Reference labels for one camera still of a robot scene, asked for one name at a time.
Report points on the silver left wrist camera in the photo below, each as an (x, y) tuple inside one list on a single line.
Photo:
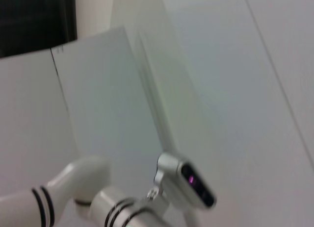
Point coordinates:
[(176, 170)]

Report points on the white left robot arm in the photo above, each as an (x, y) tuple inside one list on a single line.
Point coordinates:
[(78, 178)]

